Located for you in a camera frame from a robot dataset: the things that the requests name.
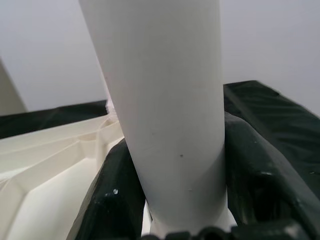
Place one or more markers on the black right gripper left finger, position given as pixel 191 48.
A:
pixel 112 200

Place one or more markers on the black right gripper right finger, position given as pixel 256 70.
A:
pixel 262 180

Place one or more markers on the white plastic children table top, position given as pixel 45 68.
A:
pixel 37 175

